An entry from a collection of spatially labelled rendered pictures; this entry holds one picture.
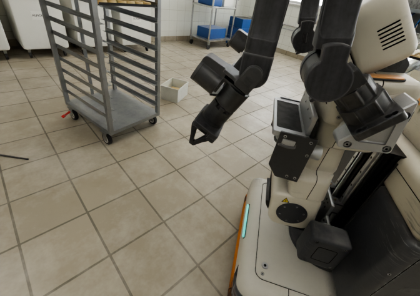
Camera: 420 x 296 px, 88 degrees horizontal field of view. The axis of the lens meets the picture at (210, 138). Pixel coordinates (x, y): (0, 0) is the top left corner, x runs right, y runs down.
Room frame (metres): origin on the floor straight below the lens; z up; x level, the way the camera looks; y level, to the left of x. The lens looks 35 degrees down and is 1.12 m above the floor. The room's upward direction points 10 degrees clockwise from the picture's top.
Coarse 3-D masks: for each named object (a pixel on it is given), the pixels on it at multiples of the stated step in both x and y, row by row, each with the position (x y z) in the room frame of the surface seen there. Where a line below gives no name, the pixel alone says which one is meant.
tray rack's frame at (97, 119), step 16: (48, 16) 1.60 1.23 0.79; (48, 32) 1.58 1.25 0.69; (64, 80) 1.60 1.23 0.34; (64, 96) 1.58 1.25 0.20; (96, 96) 1.76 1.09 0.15; (112, 96) 1.82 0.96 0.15; (128, 96) 1.87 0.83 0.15; (80, 112) 1.47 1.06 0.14; (96, 112) 1.50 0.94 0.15; (112, 112) 1.54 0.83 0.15; (128, 112) 1.58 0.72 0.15; (144, 112) 1.62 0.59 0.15; (128, 128) 1.39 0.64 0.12
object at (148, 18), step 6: (102, 6) 1.96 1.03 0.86; (108, 6) 1.93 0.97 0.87; (114, 6) 1.89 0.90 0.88; (120, 12) 1.82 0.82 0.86; (126, 12) 1.82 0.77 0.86; (132, 12) 1.78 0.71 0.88; (138, 12) 1.75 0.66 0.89; (144, 18) 1.71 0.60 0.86; (150, 18) 1.68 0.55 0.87; (156, 18) 1.65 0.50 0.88
